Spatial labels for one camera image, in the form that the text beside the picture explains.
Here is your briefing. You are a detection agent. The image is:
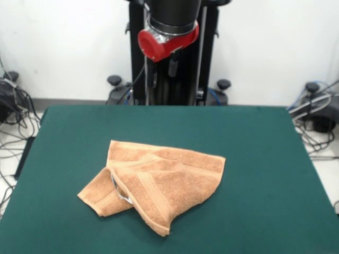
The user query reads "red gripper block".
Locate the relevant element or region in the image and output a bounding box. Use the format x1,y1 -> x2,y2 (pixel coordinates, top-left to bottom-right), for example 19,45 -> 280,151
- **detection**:
137,21 -> 200,88

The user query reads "tan terry towel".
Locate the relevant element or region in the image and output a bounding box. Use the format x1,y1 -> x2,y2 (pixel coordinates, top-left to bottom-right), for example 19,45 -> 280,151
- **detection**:
77,140 -> 227,237

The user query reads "dark green table cloth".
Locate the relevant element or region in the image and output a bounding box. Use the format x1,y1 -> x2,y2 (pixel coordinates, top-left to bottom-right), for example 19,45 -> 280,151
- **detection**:
0,105 -> 338,254

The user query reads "gray floor leg black knob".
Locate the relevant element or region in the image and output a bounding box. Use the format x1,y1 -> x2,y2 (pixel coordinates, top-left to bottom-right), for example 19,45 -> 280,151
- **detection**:
0,70 -> 35,125
288,81 -> 339,133

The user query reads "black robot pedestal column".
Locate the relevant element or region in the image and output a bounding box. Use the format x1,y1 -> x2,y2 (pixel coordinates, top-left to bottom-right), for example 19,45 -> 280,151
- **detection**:
124,0 -> 221,106

